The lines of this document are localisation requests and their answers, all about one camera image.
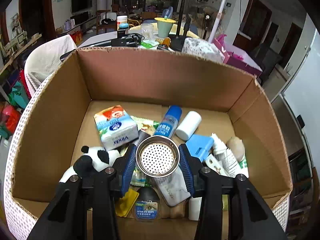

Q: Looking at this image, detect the white plastic pouch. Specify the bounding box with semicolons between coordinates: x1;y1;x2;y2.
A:
150;171;192;207

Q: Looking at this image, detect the black handheld gimbal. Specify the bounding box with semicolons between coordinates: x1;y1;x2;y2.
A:
89;34;143;48

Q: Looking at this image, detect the patterned tissue box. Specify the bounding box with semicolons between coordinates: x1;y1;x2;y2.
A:
182;37;225;64

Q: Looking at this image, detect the blue power adapter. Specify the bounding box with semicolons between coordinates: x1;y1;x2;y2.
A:
185;134;215;160

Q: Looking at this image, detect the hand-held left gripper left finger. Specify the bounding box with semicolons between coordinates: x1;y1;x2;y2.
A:
27;144;137;240

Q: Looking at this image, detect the blue capped spray bottle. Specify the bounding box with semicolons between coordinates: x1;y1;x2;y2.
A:
154;106;182;139

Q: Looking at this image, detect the small white plug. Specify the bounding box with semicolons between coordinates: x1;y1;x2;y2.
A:
204;154;227;177

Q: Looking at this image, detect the white charger block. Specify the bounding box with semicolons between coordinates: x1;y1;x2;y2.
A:
189;197;202;221

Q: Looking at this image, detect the green snack packet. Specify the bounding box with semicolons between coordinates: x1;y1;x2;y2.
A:
130;115;160;188

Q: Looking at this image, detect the white jar red label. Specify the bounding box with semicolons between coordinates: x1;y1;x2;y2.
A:
117;15;128;32

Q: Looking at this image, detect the red plastic toy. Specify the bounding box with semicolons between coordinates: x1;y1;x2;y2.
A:
0;105;20;135

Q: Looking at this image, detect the whiteboard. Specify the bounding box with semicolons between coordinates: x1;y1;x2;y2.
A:
282;12;320;230

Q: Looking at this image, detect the panda plush toy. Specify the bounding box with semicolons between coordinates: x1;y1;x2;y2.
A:
59;146;123;183

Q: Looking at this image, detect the black television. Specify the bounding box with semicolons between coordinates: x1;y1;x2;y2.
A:
71;0;93;14

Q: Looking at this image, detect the small blue labelled box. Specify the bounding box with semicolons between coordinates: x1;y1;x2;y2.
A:
135;187;160;222

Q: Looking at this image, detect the standing fan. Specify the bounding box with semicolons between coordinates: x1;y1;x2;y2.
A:
200;5;215;39

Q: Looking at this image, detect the quilted leaf print blanket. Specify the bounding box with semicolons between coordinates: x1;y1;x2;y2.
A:
5;72;290;233

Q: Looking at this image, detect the green white packet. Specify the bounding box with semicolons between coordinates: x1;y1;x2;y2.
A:
140;41;159;50

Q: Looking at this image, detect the tissue pack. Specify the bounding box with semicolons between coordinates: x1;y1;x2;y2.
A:
94;105;139;152

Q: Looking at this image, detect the white cylinder bottle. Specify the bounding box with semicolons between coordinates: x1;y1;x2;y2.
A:
176;111;202;141

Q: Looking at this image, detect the white labelled spray bottle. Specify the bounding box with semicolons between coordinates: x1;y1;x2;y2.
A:
211;133;234;162

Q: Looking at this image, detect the clear plastic container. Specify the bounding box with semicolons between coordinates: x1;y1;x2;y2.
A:
141;24;158;38

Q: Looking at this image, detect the amber bottle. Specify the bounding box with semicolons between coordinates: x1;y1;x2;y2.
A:
157;37;172;50

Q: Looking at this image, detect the black tripod stand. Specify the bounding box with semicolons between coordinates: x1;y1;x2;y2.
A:
170;0;195;52

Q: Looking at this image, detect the brown cardboard box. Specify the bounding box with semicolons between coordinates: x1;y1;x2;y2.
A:
11;47;293;240

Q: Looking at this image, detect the purple gift box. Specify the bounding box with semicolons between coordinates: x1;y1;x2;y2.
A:
214;34;263;77

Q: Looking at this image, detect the black office chair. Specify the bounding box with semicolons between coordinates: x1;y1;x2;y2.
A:
250;42;283;85

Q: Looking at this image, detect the white chair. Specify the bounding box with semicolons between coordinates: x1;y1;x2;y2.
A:
24;35;77;98

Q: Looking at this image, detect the green cup yellow lid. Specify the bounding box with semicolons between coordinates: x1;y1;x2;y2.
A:
154;17;175;38

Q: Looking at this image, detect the metal tea strainer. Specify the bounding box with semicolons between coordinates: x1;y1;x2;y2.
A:
136;135;180;178

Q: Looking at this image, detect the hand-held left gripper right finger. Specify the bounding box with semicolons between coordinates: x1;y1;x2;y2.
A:
178;144;288;240

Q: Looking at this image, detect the white ring light lamp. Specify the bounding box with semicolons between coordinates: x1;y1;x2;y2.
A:
207;0;260;43

